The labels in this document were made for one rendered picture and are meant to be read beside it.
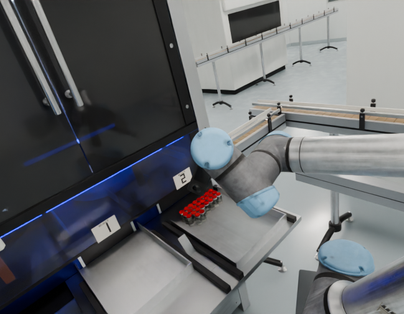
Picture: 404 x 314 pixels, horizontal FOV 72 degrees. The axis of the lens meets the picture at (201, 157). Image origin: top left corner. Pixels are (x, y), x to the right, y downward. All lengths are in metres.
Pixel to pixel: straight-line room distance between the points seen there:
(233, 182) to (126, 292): 0.59
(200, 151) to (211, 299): 0.50
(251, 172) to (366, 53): 1.74
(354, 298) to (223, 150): 0.35
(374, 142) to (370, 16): 1.63
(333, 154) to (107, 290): 0.78
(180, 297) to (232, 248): 0.22
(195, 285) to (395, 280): 0.54
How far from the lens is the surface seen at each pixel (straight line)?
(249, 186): 0.51
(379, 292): 0.57
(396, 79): 2.17
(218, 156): 0.48
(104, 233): 1.02
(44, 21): 0.81
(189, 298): 0.89
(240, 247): 0.97
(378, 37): 2.14
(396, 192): 1.78
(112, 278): 1.04
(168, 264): 0.99
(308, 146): 0.58
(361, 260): 0.75
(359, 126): 1.62
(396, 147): 0.55
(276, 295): 1.93
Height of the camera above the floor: 1.57
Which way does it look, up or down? 27 degrees down
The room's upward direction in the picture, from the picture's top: 14 degrees counter-clockwise
